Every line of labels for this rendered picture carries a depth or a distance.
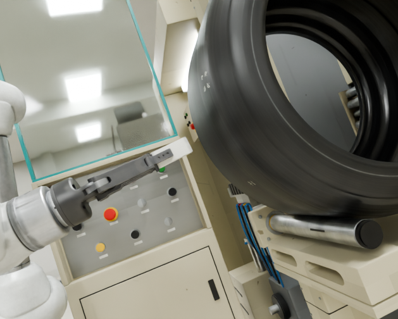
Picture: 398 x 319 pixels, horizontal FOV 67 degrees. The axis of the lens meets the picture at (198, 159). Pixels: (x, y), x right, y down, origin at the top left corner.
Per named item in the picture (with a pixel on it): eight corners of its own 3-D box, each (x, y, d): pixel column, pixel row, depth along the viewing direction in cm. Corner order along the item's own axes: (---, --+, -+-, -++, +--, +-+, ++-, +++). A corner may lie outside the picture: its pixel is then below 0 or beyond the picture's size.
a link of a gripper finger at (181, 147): (149, 154, 53) (149, 153, 52) (185, 137, 55) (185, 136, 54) (157, 169, 53) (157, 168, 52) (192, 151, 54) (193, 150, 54)
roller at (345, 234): (285, 230, 80) (269, 231, 80) (283, 212, 81) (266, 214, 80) (387, 247, 46) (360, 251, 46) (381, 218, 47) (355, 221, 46)
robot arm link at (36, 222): (22, 199, 52) (56, 183, 54) (45, 247, 52) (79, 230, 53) (-1, 199, 43) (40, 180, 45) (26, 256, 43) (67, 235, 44)
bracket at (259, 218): (259, 247, 81) (246, 212, 82) (378, 195, 89) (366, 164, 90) (264, 249, 78) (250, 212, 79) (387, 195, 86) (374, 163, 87)
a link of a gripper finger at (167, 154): (142, 161, 52) (143, 159, 49) (169, 149, 53) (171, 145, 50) (147, 169, 52) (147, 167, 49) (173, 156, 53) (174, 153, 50)
